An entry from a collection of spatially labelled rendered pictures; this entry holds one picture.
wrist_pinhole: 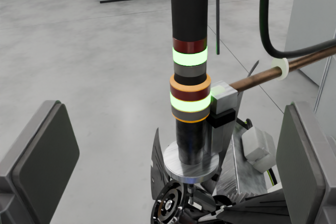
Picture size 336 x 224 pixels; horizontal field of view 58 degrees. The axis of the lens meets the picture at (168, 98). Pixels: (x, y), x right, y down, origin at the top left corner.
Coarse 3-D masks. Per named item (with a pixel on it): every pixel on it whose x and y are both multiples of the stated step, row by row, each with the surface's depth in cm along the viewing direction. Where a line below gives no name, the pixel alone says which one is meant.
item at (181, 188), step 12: (168, 192) 62; (180, 192) 60; (204, 192) 61; (156, 204) 64; (180, 204) 55; (204, 204) 58; (216, 204) 64; (228, 204) 62; (156, 216) 62; (168, 216) 57; (180, 216) 55; (192, 216) 55
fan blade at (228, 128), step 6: (258, 60) 63; (240, 96) 71; (234, 108) 68; (234, 120) 75; (228, 126) 69; (228, 132) 71; (228, 138) 73; (222, 144) 69; (228, 144) 74; (222, 150) 70; (222, 156) 70; (222, 162) 71
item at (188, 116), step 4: (172, 108) 33; (208, 108) 33; (172, 112) 33; (176, 112) 32; (180, 112) 32; (184, 112) 32; (188, 112) 32; (192, 112) 32; (196, 112) 32; (200, 112) 32; (204, 112) 32; (208, 112) 33; (176, 116) 33; (180, 116) 32; (184, 116) 32; (188, 116) 32; (192, 116) 32; (196, 116) 32; (200, 116) 32; (204, 116) 33; (188, 120) 32; (192, 120) 32
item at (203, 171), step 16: (224, 96) 34; (224, 112) 35; (208, 128) 36; (176, 144) 40; (208, 144) 37; (176, 160) 38; (208, 160) 37; (176, 176) 36; (192, 176) 36; (208, 176) 36
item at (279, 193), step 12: (276, 192) 47; (240, 204) 51; (252, 204) 46; (264, 204) 44; (276, 204) 41; (216, 216) 49; (228, 216) 46; (240, 216) 44; (252, 216) 42; (264, 216) 40; (276, 216) 39; (288, 216) 37
